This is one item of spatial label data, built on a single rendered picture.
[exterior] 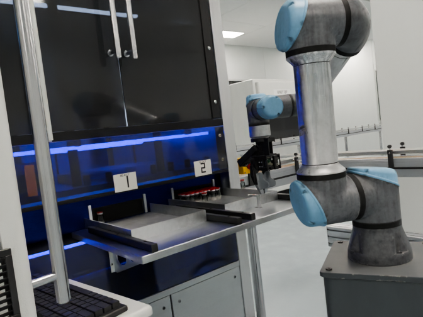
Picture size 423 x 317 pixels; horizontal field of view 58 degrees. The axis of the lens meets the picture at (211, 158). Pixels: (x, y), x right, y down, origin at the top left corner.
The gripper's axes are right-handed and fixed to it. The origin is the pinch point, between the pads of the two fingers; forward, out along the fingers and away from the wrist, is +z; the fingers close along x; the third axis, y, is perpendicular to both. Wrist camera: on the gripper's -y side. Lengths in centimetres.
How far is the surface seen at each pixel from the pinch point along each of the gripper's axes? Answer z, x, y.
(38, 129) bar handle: -27, -81, 28
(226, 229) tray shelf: 3.9, -31.9, 15.8
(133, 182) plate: -9.9, -38.0, -24.0
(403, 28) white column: -73, 143, -8
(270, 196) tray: 1.7, 2.4, 1.8
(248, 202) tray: 1.7, -8.9, 1.8
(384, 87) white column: -40, 143, -22
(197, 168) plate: -10.7, -9.6, -24.0
